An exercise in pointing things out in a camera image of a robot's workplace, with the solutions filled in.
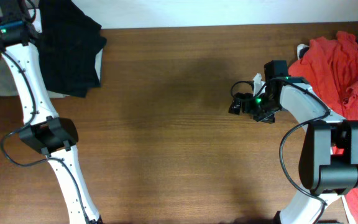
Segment folded khaki shorts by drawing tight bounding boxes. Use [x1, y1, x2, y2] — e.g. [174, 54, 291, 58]
[0, 57, 70, 99]

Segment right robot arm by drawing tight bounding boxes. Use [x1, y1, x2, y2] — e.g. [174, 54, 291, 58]
[229, 76, 358, 223]

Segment red shirt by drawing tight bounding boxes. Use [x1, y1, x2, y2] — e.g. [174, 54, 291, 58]
[289, 31, 358, 223]

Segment white garment under pile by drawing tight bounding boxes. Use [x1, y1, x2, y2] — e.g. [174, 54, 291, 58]
[296, 44, 310, 60]

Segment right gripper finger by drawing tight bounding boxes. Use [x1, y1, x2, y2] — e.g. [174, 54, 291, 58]
[252, 114, 275, 124]
[228, 92, 250, 114]

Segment black shorts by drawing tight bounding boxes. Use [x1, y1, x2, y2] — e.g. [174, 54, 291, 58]
[37, 0, 107, 98]

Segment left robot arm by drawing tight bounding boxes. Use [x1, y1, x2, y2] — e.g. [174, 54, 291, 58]
[0, 1, 103, 224]

